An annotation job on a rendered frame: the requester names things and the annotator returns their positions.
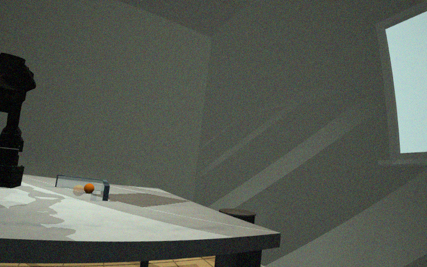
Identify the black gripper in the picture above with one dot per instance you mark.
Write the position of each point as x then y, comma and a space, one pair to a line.
14, 79

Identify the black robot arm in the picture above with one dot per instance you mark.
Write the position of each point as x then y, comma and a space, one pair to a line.
10, 136

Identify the clear blue-grey l-shaped low wall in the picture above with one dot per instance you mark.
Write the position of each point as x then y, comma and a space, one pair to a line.
106, 189

